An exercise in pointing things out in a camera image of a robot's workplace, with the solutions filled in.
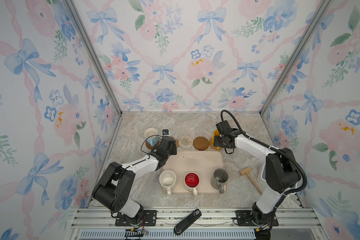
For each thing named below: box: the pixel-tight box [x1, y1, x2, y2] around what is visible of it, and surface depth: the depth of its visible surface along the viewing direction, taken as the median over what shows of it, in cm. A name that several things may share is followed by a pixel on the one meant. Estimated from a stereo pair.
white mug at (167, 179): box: [159, 170, 177, 196], surface depth 81 cm
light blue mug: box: [144, 128, 159, 147], surface depth 97 cm
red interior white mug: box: [184, 172, 200, 197], surface depth 81 cm
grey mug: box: [210, 168, 229, 195], surface depth 80 cm
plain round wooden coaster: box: [193, 136, 210, 151], surface depth 103 cm
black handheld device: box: [173, 208, 202, 236], surface depth 71 cm
